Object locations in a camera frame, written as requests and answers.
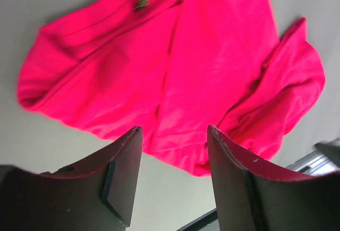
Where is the red polo shirt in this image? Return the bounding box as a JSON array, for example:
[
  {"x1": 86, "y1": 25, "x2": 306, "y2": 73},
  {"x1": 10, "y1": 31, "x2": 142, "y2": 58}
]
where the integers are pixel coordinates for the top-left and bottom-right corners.
[{"x1": 17, "y1": 0, "x2": 326, "y2": 176}]

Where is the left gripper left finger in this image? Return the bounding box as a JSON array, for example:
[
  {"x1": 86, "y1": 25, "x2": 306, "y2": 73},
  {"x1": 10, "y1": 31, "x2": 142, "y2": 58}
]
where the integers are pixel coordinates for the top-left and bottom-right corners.
[{"x1": 1, "y1": 126, "x2": 143, "y2": 230}]

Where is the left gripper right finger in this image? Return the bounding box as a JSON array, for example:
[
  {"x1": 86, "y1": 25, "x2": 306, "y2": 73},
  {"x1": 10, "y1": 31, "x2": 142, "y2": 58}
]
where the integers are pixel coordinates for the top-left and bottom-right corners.
[{"x1": 207, "y1": 126, "x2": 339, "y2": 230}]

